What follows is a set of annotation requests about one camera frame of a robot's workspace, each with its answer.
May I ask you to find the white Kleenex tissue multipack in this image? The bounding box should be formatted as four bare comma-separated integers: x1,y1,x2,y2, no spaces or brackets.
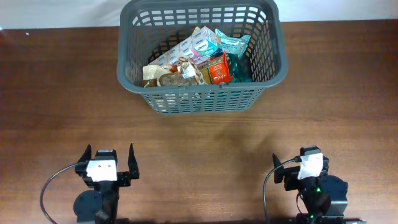
149,26,222,66

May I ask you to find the brown white cookie bag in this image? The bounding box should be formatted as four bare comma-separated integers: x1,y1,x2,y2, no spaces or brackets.
142,57,208,88

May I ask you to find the right black cable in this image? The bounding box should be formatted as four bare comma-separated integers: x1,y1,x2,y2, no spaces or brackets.
262,157,302,224

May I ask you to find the San Remo spaghetti packet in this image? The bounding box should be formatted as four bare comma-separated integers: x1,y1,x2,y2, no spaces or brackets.
197,52,234,85

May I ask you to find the grey plastic shopping basket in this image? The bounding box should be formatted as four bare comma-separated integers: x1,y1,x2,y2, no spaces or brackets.
117,0,289,114

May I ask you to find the green Nescafe coffee bag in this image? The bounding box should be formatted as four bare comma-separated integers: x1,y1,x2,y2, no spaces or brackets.
226,53,252,83

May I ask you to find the black cable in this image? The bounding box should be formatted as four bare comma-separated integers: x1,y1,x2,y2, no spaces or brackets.
39,161,88,224
262,157,302,224

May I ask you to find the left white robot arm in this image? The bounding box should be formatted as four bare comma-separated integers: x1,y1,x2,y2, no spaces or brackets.
73,144,139,223

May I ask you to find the left black cable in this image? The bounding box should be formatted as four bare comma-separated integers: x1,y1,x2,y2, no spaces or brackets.
39,161,88,224

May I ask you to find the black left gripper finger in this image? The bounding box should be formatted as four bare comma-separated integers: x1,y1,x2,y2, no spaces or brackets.
127,143,140,179
78,144,91,163

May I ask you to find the light blue snack packet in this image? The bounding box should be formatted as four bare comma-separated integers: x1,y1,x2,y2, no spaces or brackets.
215,29,251,58

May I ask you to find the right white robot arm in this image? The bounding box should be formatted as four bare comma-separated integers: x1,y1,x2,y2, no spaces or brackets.
272,146,348,223

